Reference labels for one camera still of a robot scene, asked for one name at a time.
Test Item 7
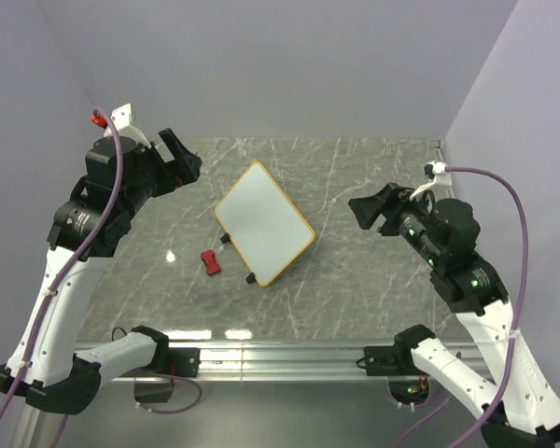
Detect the red heart-shaped eraser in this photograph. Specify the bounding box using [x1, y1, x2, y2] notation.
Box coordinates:
[200, 249, 221, 275]

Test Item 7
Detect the left black whiteboard foot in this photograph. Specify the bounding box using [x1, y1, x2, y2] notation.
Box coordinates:
[220, 232, 231, 244]

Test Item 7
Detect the black whiteboard foot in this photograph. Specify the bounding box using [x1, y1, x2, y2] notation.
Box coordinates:
[245, 273, 256, 285]
[220, 232, 231, 244]

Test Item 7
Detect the right black whiteboard foot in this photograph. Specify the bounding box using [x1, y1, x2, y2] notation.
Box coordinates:
[245, 273, 256, 285]

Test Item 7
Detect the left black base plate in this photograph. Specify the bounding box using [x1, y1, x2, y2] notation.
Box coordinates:
[154, 347, 201, 378]

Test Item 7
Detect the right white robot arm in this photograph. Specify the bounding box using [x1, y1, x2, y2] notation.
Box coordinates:
[348, 183, 560, 447]

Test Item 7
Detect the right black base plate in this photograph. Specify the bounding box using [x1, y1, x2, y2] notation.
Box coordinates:
[356, 345, 422, 377]

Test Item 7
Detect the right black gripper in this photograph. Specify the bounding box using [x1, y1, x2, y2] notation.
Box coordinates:
[348, 180, 444, 266]

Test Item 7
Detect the yellow framed whiteboard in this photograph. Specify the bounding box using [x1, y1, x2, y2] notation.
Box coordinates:
[214, 161, 315, 287]

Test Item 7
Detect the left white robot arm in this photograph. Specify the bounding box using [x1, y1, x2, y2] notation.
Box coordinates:
[0, 128, 202, 415]

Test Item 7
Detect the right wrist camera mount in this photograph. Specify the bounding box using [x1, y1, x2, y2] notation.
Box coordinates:
[410, 161, 453, 201]

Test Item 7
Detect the aluminium mounting rail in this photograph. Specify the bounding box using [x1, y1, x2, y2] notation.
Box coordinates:
[74, 339, 496, 384]

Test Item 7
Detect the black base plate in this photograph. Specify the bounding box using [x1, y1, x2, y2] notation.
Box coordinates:
[356, 345, 422, 377]
[154, 347, 201, 378]

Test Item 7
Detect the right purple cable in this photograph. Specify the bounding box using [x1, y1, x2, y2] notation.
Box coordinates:
[391, 165, 529, 448]

